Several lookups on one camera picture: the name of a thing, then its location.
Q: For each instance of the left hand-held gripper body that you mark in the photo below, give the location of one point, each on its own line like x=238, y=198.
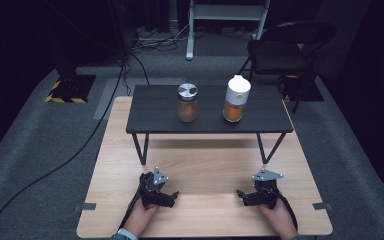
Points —
x=150, y=193

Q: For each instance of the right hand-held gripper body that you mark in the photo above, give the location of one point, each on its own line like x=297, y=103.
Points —
x=266, y=195

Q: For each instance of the black raised shelf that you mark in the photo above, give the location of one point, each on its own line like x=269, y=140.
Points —
x=160, y=113

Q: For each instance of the metal-lid glass spice jar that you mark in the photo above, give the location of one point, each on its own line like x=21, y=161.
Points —
x=187, y=106

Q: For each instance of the white-lid glass spice jar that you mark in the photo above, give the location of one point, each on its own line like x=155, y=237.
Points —
x=236, y=100

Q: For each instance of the person's right hand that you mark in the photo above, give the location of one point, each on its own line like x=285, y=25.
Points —
x=280, y=218

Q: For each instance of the person's left hand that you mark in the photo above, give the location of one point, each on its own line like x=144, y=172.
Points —
x=140, y=218

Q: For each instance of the white wristband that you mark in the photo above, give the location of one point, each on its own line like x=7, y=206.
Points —
x=126, y=233

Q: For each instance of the blue denim sleeve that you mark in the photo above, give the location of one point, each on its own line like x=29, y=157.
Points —
x=118, y=237

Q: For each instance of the grey table edge marker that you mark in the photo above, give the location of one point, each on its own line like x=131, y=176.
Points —
x=86, y=206
x=321, y=206

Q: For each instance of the black stand with striped base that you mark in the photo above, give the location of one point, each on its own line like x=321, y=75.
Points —
x=70, y=88

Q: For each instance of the black folding chair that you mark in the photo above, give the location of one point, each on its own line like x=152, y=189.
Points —
x=280, y=56

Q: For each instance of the white metal stand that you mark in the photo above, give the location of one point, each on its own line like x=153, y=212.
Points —
x=225, y=12

